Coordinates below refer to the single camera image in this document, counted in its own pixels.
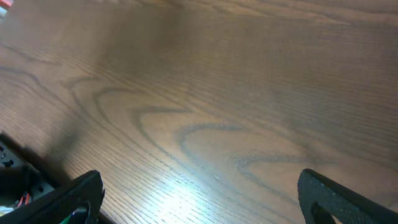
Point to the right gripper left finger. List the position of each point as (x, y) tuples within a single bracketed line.
[(55, 206)]

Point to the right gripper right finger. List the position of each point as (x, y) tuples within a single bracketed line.
[(323, 200)]

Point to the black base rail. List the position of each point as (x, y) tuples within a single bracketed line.
[(25, 175)]

